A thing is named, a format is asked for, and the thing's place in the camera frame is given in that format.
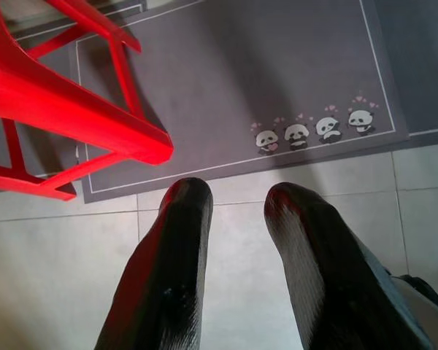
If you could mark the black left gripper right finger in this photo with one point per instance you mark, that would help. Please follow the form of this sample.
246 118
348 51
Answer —
325 277

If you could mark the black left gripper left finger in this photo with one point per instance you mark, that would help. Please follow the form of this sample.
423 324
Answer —
164 273

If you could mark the red plastic stool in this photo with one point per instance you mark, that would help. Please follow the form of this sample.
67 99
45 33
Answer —
40 95

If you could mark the grey panda floor mat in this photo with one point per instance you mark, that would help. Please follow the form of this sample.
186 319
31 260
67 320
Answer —
241 80

